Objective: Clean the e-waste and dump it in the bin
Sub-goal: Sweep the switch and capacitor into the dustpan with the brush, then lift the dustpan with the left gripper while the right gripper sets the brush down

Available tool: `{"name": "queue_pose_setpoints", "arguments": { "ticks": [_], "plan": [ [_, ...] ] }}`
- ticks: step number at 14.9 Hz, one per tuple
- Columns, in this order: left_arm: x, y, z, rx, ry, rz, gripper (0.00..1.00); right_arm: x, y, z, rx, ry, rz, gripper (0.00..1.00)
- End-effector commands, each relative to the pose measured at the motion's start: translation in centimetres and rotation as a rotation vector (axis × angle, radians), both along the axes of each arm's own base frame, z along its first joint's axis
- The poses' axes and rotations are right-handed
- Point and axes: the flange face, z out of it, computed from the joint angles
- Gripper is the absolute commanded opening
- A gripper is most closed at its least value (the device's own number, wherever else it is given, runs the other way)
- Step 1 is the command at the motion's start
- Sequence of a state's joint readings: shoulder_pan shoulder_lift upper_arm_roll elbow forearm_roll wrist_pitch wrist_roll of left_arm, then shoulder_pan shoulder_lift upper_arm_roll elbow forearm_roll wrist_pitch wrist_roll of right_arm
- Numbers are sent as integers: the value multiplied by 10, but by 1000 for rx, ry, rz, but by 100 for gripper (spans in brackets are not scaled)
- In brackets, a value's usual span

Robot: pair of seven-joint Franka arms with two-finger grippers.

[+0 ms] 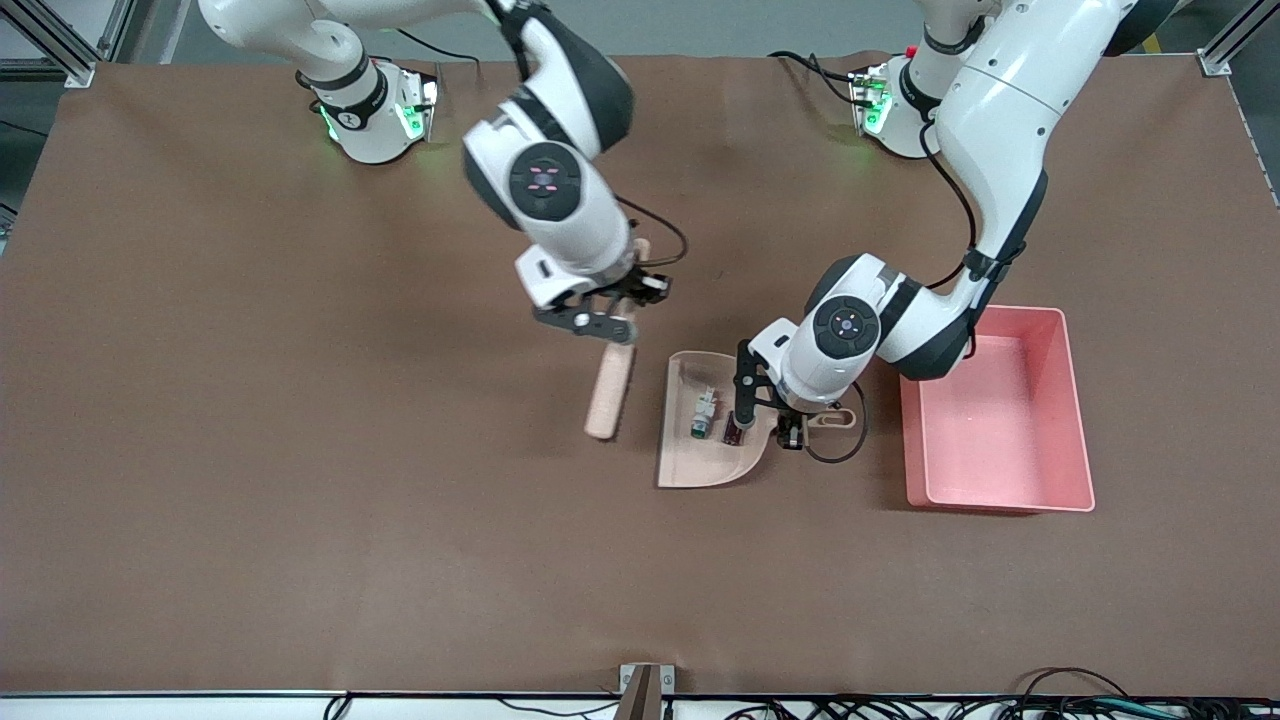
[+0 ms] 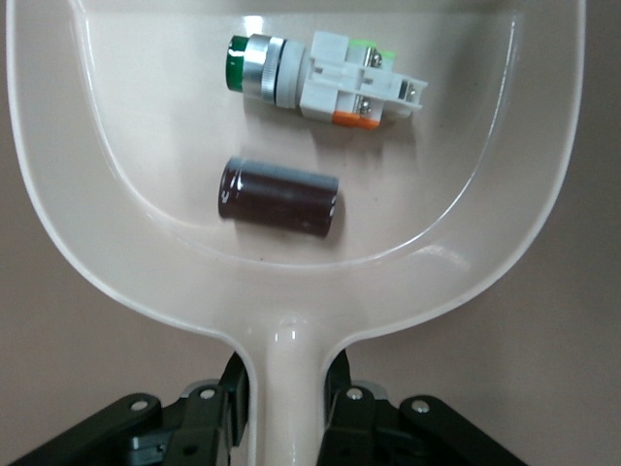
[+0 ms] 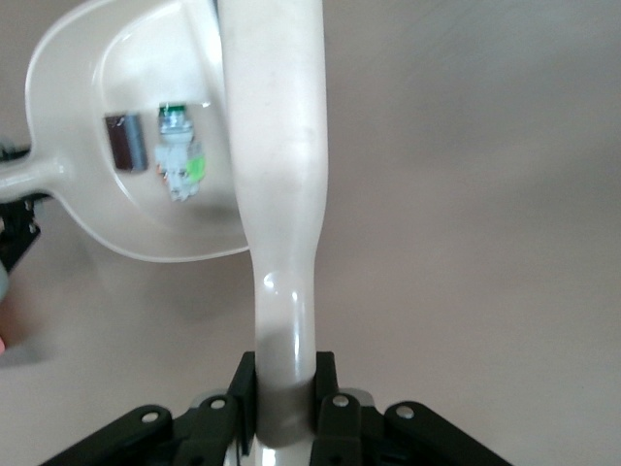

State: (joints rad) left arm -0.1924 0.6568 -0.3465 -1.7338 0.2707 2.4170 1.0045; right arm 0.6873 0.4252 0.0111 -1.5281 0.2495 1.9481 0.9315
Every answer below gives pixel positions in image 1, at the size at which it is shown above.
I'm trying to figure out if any black base cable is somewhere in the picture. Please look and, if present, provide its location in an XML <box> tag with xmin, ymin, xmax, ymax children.
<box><xmin>395</xmin><ymin>28</ymin><xmax>483</xmax><ymax>81</ymax></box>
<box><xmin>768</xmin><ymin>50</ymin><xmax>861</xmax><ymax>106</ymax></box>

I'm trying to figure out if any brown table mat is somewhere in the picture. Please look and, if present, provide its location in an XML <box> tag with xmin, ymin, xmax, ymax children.
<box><xmin>0</xmin><ymin>52</ymin><xmax>1280</xmax><ymax>698</ymax></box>

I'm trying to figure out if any beige hand brush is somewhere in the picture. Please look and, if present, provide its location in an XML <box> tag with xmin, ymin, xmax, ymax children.
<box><xmin>584</xmin><ymin>238</ymin><xmax>653</xmax><ymax>442</ymax></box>

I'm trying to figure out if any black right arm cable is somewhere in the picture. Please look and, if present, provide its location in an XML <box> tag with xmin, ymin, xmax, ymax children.
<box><xmin>612</xmin><ymin>195</ymin><xmax>690</xmax><ymax>271</ymax></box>

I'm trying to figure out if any brown angled bar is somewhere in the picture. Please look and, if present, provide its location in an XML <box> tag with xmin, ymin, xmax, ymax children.
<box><xmin>614</xmin><ymin>665</ymin><xmax>663</xmax><ymax>720</ymax></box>

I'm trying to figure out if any grey metal bracket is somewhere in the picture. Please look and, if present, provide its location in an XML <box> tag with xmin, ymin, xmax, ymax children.
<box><xmin>618</xmin><ymin>662</ymin><xmax>677</xmax><ymax>695</ymax></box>

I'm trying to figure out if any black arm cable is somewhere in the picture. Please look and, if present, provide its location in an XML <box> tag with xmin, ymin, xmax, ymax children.
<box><xmin>612</xmin><ymin>195</ymin><xmax>690</xmax><ymax>271</ymax></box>
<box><xmin>803</xmin><ymin>115</ymin><xmax>979</xmax><ymax>465</ymax></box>

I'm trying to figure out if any black cable bundle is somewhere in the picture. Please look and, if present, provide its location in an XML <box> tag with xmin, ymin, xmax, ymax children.
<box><xmin>725</xmin><ymin>668</ymin><xmax>1280</xmax><ymax>720</ymax></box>

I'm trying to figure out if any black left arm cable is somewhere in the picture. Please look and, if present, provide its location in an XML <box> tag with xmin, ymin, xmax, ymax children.
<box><xmin>803</xmin><ymin>115</ymin><xmax>979</xmax><ymax>465</ymax></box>

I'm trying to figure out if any aluminium frame profile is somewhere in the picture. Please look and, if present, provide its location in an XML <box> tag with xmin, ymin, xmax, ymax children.
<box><xmin>0</xmin><ymin>0</ymin><xmax>123</xmax><ymax>89</ymax></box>
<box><xmin>1198</xmin><ymin>0</ymin><xmax>1280</xmax><ymax>77</ymax></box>

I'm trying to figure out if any pink plastic bin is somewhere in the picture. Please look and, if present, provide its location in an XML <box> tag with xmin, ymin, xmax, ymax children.
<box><xmin>900</xmin><ymin>306</ymin><xmax>1096</xmax><ymax>514</ymax></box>

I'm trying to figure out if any beige plastic dustpan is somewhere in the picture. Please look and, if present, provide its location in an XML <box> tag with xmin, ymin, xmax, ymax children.
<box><xmin>656</xmin><ymin>350</ymin><xmax>857</xmax><ymax>490</ymax></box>

